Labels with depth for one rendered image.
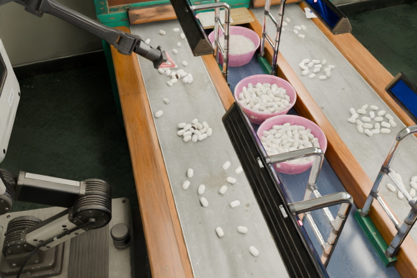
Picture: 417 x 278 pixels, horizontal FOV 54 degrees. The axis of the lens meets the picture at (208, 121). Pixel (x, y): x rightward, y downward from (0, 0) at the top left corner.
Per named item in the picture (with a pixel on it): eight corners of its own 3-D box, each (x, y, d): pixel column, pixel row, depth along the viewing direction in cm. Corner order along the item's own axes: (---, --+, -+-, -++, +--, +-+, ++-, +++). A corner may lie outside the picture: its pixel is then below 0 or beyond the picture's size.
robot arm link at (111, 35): (22, 9, 158) (31, -17, 155) (26, 8, 164) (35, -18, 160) (125, 58, 168) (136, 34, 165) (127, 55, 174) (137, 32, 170)
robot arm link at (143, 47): (133, 53, 169) (139, 41, 168) (128, 47, 175) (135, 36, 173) (146, 60, 173) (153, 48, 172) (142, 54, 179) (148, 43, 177)
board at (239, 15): (195, 30, 215) (195, 28, 214) (188, 16, 225) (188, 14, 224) (254, 22, 221) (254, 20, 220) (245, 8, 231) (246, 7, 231)
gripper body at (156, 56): (162, 46, 181) (148, 39, 177) (166, 59, 174) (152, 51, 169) (154, 57, 184) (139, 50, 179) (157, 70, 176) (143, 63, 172)
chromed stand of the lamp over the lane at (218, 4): (190, 97, 189) (187, 9, 158) (180, 72, 203) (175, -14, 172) (229, 90, 193) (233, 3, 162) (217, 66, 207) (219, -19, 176)
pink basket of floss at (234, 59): (242, 76, 201) (244, 60, 194) (197, 59, 211) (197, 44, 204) (267, 50, 217) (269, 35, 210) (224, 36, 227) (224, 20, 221)
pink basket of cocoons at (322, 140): (269, 187, 152) (272, 171, 145) (245, 138, 170) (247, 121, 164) (334, 172, 157) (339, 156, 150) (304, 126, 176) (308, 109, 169)
